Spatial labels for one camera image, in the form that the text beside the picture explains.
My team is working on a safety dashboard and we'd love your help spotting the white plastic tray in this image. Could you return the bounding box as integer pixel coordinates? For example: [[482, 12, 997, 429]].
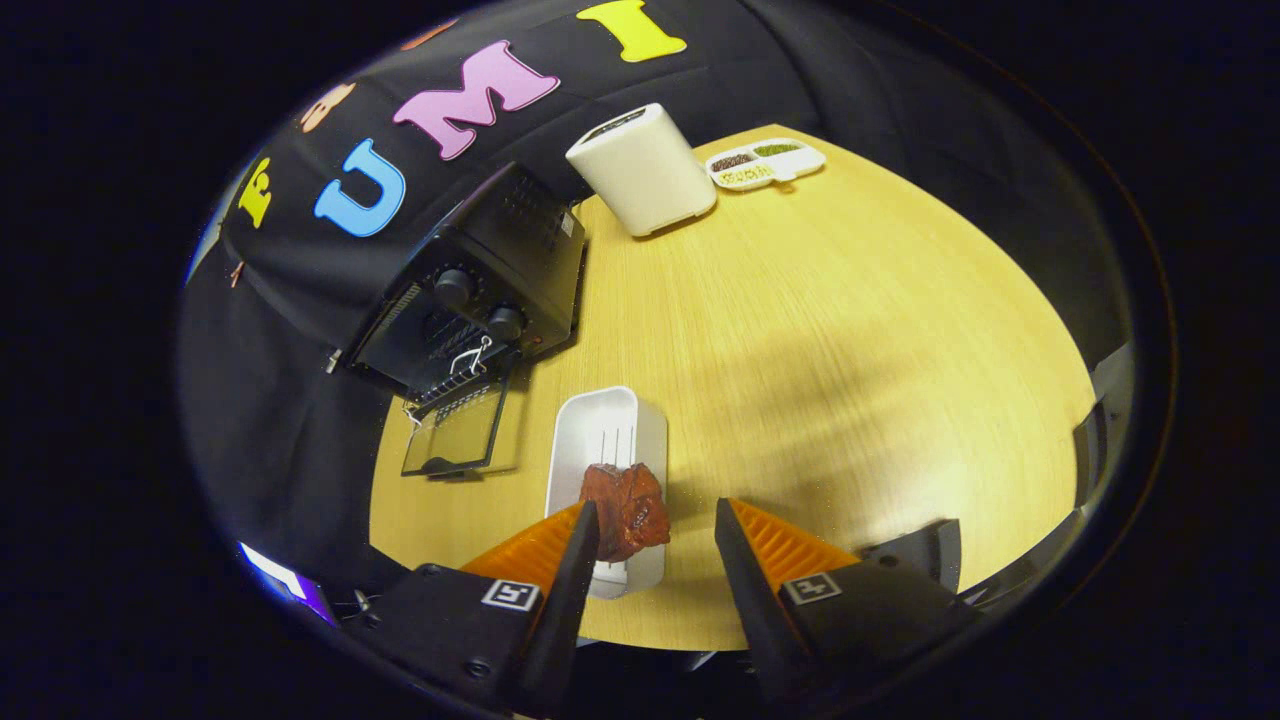
[[545, 386, 669, 601]]

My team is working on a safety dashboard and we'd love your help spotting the white divided dish with beans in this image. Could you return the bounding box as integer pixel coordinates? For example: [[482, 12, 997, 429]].
[[705, 138, 828, 193]]

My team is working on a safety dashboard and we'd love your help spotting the brown steak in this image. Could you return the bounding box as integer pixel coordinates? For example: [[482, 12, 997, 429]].
[[578, 462, 673, 563]]

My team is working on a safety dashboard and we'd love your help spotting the metal wire rack handle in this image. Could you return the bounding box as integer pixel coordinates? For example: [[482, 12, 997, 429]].
[[449, 335, 494, 378]]

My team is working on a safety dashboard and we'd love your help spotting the white toaster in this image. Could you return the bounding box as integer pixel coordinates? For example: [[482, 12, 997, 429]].
[[565, 102, 719, 239]]

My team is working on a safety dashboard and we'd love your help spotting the black toaster oven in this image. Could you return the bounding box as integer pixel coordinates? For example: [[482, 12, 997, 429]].
[[345, 162, 588, 479]]

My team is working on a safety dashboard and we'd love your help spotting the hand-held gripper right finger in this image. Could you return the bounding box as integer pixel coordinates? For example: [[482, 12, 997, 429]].
[[714, 497, 983, 715]]

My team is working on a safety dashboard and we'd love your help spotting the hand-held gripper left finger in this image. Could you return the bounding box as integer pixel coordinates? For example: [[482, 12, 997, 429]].
[[362, 500, 601, 717]]

